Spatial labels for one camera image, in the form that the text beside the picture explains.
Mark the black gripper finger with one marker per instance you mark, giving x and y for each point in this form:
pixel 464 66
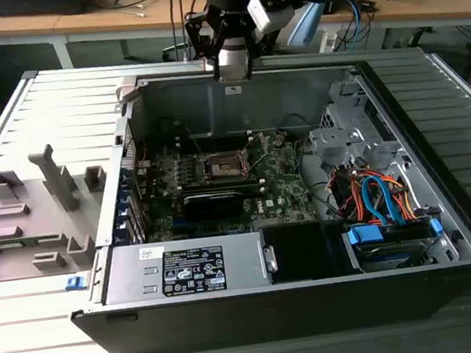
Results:
pixel 253 35
pixel 199 32

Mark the silver CPU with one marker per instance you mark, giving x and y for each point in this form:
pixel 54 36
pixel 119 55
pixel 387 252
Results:
pixel 232 61

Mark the CPU socket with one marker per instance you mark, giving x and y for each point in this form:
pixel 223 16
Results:
pixel 224 167

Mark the white barcode sticker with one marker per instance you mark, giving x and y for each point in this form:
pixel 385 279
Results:
pixel 232 90

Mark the round coin battery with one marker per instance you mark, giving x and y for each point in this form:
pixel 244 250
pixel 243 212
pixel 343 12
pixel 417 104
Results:
pixel 279 140

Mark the metal drive cage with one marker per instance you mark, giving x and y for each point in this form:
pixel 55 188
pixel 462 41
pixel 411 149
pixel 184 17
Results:
pixel 341 140

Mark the green motherboard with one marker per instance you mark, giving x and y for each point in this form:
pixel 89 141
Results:
pixel 278 180

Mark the black graphics card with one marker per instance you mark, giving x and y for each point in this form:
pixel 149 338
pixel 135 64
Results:
pixel 213 207

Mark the black equipment box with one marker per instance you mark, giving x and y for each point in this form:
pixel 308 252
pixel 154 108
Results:
pixel 24 7

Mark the long wooden desk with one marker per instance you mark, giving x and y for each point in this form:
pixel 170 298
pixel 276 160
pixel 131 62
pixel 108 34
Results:
pixel 13 29

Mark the black plastic shroud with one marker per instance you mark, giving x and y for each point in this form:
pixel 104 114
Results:
pixel 298 254

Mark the grey parts rack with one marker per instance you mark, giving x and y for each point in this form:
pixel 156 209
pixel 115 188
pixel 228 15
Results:
pixel 37 214

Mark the grey power supply unit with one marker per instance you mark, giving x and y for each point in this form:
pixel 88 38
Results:
pixel 128 276

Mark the hard disk blue carrier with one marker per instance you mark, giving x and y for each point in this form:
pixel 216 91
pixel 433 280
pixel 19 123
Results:
pixel 395 256

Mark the small blue clip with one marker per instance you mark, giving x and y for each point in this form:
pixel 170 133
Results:
pixel 75 283

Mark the black PC case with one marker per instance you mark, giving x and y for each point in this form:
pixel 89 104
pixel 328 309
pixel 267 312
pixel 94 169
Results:
pixel 254 318

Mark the green RAM stick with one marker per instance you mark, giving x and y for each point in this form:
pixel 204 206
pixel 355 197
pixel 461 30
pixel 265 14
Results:
pixel 11 245

